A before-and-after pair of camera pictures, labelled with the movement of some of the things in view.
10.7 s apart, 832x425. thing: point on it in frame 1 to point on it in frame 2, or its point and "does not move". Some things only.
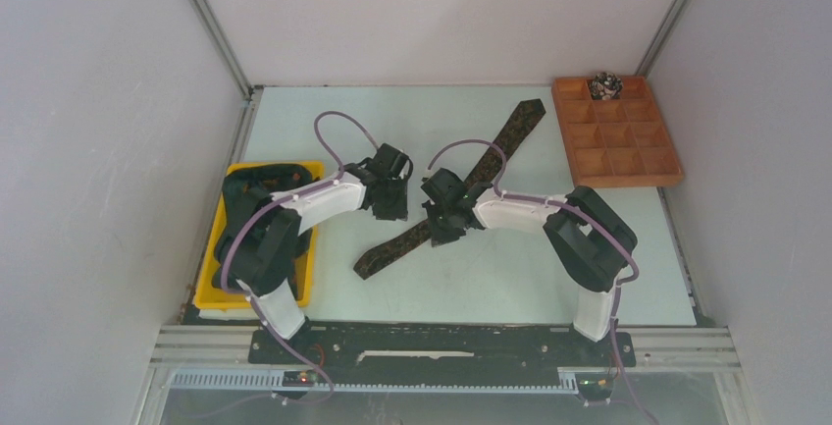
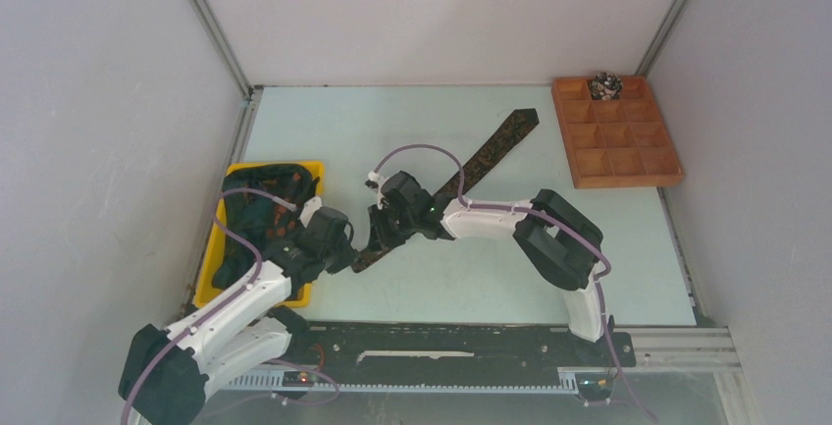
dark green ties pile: [262, 241] does not move
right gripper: [440, 237] to [380, 235]
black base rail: [442, 345] does not move
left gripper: [398, 210] to [347, 257]
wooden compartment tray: [615, 132] does not move
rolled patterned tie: [605, 86] does not move
